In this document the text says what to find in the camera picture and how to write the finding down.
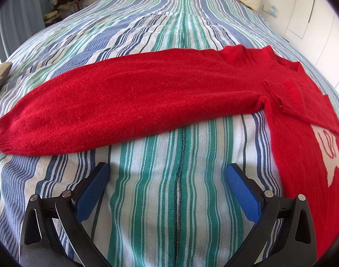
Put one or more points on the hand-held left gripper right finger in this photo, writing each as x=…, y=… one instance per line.
x=241, y=190

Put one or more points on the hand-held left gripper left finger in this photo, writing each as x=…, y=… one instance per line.
x=93, y=189

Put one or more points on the red knit sweater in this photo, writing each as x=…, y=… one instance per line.
x=130, y=94

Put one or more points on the pile of clothes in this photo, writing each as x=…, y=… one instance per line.
x=66, y=0

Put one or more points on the striped bed sheet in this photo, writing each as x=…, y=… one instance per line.
x=163, y=200

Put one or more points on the white wardrobe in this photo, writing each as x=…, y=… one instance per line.
x=319, y=27

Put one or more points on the blue curtain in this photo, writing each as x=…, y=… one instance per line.
x=22, y=14

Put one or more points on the white wall socket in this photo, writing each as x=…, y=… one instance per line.
x=271, y=9

